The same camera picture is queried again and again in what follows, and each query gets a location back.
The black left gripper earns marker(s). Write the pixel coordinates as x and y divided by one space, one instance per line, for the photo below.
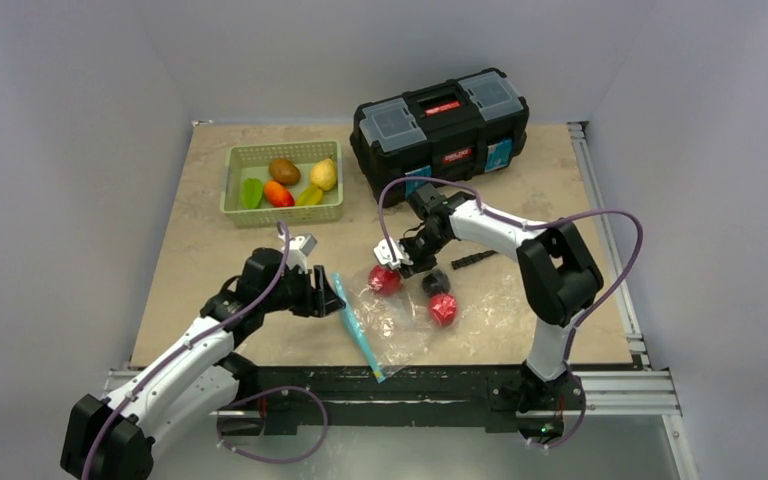
330 302

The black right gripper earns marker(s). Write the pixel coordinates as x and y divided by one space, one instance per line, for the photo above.
409 245

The clear zip top bag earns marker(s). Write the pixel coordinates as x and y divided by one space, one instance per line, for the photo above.
493 324

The yellow fake bell pepper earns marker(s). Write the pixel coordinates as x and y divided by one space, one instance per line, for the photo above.
311 196

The yellow fake pear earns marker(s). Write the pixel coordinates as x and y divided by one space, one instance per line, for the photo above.
324 174

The brown orange fake fruit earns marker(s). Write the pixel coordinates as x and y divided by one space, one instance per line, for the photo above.
284 171

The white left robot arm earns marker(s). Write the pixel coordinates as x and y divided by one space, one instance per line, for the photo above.
121 435

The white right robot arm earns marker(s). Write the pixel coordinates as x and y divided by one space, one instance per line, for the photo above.
560 277

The red fake apple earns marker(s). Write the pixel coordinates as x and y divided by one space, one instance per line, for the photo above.
383 281

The red fake tomato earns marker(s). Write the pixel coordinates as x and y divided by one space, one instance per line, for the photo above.
443 309

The black rubber mallet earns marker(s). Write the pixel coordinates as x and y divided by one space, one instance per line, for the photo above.
471 259

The green perforated plastic basket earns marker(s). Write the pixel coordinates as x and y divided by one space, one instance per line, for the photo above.
253 161

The black plastic toolbox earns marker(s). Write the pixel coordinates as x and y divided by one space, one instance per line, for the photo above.
453 130

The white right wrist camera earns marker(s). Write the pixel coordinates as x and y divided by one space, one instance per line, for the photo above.
391 255

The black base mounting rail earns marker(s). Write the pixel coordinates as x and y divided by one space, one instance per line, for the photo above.
278 400

